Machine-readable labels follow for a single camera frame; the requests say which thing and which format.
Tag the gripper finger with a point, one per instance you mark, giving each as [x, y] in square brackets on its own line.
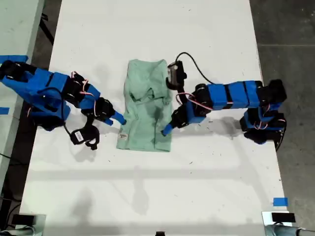
[169, 131]
[119, 117]
[166, 129]
[109, 121]

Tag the pale green T-shirt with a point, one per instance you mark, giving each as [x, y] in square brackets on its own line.
[145, 115]

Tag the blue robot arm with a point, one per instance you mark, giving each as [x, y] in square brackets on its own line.
[233, 96]
[41, 83]

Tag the black stand leg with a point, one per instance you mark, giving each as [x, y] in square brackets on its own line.
[46, 28]

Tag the short blue tape strip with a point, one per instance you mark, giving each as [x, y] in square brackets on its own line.
[280, 201]
[3, 110]

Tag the small black object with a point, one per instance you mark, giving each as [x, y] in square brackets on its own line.
[160, 233]

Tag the long blue tape strip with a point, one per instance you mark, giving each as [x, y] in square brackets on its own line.
[14, 58]

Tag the flat black box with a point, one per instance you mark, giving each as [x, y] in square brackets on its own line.
[23, 219]
[283, 217]

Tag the black camera stalk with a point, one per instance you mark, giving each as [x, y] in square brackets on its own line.
[89, 121]
[172, 87]

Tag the black camera box white label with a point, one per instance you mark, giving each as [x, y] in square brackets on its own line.
[87, 134]

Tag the black camera box grey face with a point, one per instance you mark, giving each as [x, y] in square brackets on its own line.
[177, 71]

